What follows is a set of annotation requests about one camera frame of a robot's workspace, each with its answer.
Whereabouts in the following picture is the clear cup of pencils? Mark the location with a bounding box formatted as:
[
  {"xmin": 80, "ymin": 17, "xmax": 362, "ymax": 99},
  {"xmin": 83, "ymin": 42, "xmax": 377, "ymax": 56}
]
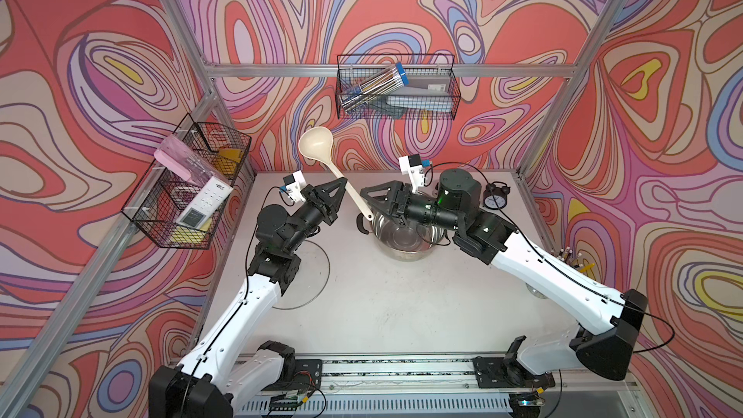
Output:
[{"xmin": 551, "ymin": 246, "xmax": 596, "ymax": 280}]

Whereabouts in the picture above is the black alarm clock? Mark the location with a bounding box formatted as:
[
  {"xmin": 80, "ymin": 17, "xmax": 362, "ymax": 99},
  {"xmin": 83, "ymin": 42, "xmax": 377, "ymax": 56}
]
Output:
[{"xmin": 483, "ymin": 181, "xmax": 511, "ymax": 210}]

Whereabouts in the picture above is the white remote device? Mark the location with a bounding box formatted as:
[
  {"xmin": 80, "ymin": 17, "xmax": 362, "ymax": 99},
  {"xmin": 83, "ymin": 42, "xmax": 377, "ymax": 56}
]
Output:
[{"xmin": 176, "ymin": 176, "xmax": 233, "ymax": 228}]

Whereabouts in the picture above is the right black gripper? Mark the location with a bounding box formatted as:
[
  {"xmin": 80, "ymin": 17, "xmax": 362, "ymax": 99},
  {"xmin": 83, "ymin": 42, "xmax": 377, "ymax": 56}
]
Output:
[{"xmin": 361, "ymin": 180, "xmax": 462, "ymax": 231}]

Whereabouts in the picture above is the yellow sponge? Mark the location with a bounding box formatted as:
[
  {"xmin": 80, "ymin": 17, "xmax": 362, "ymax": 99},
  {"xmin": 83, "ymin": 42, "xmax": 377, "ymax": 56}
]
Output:
[{"xmin": 213, "ymin": 148, "xmax": 243, "ymax": 178}]

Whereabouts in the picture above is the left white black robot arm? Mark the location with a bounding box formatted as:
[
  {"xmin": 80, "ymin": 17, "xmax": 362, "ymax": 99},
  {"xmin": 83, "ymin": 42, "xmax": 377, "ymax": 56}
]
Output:
[{"xmin": 148, "ymin": 177, "xmax": 348, "ymax": 417}]

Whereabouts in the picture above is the beige plastic ladle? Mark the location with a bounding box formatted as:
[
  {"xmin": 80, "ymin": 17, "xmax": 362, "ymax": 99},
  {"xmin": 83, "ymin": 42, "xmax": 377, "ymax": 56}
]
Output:
[{"xmin": 299, "ymin": 126, "xmax": 373, "ymax": 222}]

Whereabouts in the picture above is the green circuit board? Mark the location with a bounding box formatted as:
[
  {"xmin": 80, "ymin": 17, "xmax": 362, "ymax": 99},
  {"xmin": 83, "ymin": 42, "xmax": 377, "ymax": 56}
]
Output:
[{"xmin": 268, "ymin": 395, "xmax": 310, "ymax": 413}]

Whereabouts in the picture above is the pink plastic case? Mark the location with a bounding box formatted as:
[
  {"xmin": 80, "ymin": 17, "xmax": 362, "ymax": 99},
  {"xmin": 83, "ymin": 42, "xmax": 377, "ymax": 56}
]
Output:
[{"xmin": 154, "ymin": 135, "xmax": 216, "ymax": 187}]

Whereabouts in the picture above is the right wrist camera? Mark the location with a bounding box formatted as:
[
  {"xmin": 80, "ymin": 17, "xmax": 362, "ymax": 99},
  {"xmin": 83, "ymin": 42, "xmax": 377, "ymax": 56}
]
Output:
[{"xmin": 399, "ymin": 154, "xmax": 431, "ymax": 194}]

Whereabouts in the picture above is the grey white box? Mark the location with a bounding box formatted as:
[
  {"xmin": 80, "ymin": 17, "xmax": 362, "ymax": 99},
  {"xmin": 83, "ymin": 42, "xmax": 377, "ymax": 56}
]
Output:
[{"xmin": 386, "ymin": 75, "xmax": 453, "ymax": 111}]

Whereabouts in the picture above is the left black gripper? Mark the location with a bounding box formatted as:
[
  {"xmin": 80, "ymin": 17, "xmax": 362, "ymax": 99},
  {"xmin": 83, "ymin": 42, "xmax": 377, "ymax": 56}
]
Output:
[{"xmin": 279, "ymin": 179, "xmax": 344, "ymax": 259}]

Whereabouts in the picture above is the clear tube of pencils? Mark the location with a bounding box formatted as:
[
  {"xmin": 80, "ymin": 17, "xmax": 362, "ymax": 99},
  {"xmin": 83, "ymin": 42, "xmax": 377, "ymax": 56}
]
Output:
[{"xmin": 339, "ymin": 63, "xmax": 408, "ymax": 113}]

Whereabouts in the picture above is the stainless steel pot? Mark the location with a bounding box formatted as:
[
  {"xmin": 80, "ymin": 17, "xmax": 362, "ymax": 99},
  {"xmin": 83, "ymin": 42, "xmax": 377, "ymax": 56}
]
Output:
[{"xmin": 356, "ymin": 213, "xmax": 452, "ymax": 262}]

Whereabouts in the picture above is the back black wire basket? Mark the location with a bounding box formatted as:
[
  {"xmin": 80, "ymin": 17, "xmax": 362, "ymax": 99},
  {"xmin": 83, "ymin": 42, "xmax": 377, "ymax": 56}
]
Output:
[{"xmin": 335, "ymin": 51, "xmax": 462, "ymax": 120}]

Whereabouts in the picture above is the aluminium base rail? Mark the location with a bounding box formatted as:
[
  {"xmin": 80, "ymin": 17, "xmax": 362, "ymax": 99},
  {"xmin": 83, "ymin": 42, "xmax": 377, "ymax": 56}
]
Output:
[{"xmin": 232, "ymin": 355, "xmax": 655, "ymax": 417}]

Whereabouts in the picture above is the black wire basket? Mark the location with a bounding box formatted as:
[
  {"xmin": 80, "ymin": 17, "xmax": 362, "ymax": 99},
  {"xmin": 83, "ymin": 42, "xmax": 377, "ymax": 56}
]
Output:
[
  {"xmin": 335, "ymin": 51, "xmax": 462, "ymax": 120},
  {"xmin": 121, "ymin": 114, "xmax": 252, "ymax": 250}
]

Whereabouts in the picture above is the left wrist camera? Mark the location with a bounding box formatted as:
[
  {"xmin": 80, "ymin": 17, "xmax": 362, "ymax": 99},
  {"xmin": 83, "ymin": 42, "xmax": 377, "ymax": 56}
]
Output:
[{"xmin": 281, "ymin": 170, "xmax": 308, "ymax": 203}]

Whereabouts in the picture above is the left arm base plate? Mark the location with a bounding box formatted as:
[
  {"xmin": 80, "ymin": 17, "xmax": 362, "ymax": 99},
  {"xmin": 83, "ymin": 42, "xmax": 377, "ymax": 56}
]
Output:
[{"xmin": 239, "ymin": 356, "xmax": 323, "ymax": 395}]

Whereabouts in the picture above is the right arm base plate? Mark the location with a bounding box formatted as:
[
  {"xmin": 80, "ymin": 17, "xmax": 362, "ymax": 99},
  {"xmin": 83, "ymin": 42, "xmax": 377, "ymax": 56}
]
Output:
[{"xmin": 472, "ymin": 356, "xmax": 555, "ymax": 390}]

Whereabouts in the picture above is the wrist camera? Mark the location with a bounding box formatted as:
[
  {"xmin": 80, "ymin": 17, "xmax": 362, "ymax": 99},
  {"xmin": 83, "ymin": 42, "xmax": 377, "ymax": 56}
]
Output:
[
  {"xmin": 399, "ymin": 154, "xmax": 431, "ymax": 194},
  {"xmin": 281, "ymin": 170, "xmax": 308, "ymax": 203}
]

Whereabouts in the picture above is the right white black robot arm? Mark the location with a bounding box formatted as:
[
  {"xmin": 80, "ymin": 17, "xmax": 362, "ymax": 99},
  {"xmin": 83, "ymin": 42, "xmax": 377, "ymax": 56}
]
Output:
[{"xmin": 360, "ymin": 168, "xmax": 647, "ymax": 384}]

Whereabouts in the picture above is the left black wire basket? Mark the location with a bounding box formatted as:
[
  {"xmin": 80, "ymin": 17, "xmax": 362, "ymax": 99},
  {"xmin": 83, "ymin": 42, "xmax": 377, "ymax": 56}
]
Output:
[{"xmin": 121, "ymin": 114, "xmax": 252, "ymax": 250}]

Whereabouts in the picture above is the glass pot lid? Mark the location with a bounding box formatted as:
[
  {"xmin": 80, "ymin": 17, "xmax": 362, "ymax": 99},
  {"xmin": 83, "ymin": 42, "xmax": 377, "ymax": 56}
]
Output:
[{"xmin": 274, "ymin": 240, "xmax": 331, "ymax": 312}]

